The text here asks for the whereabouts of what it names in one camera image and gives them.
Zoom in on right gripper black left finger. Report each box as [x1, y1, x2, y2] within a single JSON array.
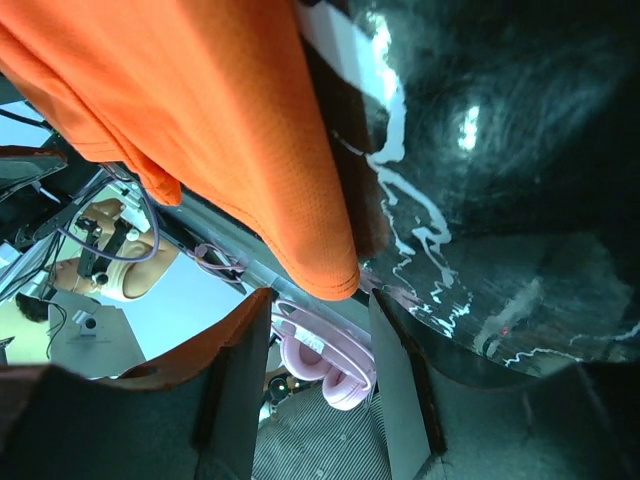
[[1, 288, 272, 479]]

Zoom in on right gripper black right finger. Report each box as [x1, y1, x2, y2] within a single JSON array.
[[369, 290, 639, 479]]

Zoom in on orange t shirt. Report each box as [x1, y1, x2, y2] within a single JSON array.
[[1, 1, 360, 301]]

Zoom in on pink headphones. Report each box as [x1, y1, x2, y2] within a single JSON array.
[[272, 299, 377, 411]]

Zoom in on person behind the table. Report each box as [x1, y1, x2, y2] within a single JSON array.
[[14, 198, 180, 323]]

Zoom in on black marbled table mat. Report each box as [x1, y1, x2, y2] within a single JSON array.
[[295, 1, 639, 376]]

